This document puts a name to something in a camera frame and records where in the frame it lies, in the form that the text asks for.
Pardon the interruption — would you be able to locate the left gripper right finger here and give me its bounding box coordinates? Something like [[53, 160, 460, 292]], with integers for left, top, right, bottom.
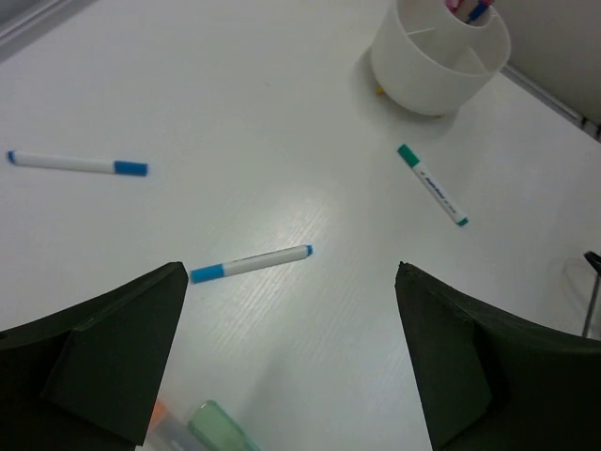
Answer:
[[395, 263, 600, 450]]

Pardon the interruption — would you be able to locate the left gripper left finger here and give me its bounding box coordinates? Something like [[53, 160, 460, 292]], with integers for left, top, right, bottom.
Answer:
[[1, 262, 189, 450]]

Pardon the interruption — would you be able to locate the blue ballpoint pen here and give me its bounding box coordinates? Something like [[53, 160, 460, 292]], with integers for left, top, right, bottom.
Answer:
[[466, 0, 494, 24]]

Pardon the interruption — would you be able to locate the red gel pen clear cap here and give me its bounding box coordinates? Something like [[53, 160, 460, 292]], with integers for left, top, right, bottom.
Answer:
[[444, 0, 464, 13]]

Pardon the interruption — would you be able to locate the orange highlighter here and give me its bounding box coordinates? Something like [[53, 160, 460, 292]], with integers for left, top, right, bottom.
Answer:
[[146, 400, 205, 451]]

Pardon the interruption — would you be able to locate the green highlighter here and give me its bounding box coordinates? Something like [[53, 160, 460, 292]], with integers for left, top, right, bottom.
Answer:
[[187, 400, 261, 451]]

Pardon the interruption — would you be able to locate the blue capped white marker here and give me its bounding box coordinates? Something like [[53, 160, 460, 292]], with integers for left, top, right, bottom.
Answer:
[[7, 150, 148, 177]]

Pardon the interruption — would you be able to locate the teal capped white marker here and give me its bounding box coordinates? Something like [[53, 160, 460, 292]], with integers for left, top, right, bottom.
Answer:
[[398, 145, 469, 226]]

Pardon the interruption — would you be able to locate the white round divided organizer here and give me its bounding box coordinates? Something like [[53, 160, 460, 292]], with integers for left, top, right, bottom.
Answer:
[[370, 1, 511, 117]]

